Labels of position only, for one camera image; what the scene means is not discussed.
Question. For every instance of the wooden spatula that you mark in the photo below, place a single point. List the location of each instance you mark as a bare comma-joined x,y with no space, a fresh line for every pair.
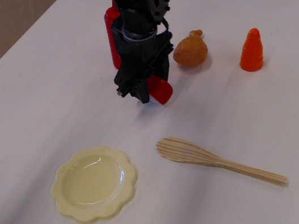
181,151

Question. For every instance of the orange toy carrot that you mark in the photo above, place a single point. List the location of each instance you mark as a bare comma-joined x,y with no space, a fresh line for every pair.
252,52

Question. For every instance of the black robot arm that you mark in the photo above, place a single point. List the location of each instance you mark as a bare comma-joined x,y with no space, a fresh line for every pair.
140,19

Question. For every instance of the brown toy chicken drumstick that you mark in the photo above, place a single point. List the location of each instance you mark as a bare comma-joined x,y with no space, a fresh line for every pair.
192,51

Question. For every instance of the pale yellow scalloped plate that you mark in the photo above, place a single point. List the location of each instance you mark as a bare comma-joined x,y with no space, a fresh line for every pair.
94,184

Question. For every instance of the red ketchup squeeze bottle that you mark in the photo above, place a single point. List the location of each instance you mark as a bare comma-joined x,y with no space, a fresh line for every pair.
112,14

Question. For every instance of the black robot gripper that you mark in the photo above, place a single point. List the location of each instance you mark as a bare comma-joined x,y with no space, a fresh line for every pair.
140,61

